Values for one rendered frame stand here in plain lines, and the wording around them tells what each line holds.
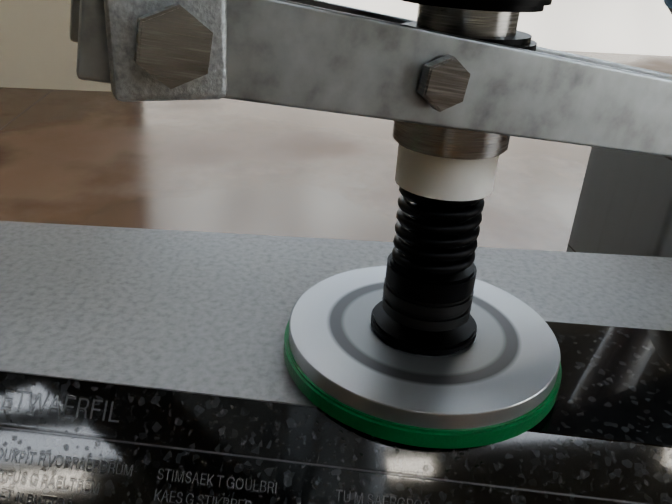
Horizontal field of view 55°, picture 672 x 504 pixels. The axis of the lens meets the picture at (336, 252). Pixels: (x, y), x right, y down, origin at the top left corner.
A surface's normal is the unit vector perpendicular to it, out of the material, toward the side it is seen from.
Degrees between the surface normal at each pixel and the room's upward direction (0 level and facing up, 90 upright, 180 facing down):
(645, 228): 90
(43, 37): 90
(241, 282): 0
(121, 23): 90
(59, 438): 45
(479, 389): 0
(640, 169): 90
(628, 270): 0
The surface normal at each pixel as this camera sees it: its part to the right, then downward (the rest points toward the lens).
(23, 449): -0.02, -0.33
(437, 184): -0.30, 0.40
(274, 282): 0.07, -0.90
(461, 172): 0.08, 0.43
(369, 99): 0.37, 0.43
